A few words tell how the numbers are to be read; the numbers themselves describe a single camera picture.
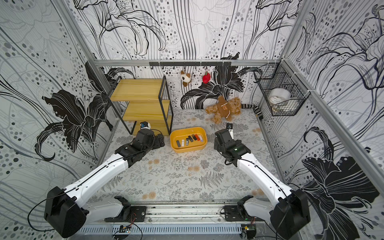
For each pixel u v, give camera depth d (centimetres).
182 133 101
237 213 71
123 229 72
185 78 93
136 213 73
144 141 60
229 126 69
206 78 95
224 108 110
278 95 71
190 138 101
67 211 38
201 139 101
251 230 70
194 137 102
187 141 100
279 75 100
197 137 101
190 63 92
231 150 55
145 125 70
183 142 99
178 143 99
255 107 119
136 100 82
